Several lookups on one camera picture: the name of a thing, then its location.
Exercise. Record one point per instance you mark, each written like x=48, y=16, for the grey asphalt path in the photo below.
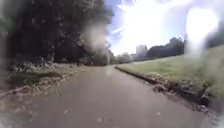
x=103, y=100

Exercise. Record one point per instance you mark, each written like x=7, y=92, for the grass verge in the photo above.
x=36, y=78

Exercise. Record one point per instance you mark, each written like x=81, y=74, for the grass slope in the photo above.
x=180, y=71

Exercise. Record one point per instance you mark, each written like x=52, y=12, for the row of distant trees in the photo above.
x=156, y=50

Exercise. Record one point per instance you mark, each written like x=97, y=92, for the dark trees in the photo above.
x=50, y=30

